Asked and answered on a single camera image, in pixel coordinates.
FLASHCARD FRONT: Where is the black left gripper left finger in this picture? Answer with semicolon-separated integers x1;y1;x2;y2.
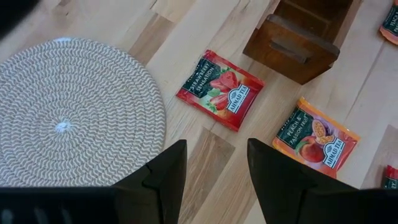
111;139;188;224

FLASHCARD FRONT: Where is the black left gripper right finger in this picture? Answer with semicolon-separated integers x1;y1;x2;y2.
247;138;361;224

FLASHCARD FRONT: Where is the red strawberry tea sachet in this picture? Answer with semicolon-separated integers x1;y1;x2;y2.
382;164;398;190
175;49;266;133

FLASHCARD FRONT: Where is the wooden compartment tea box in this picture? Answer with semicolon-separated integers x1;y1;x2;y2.
242;0;355;85

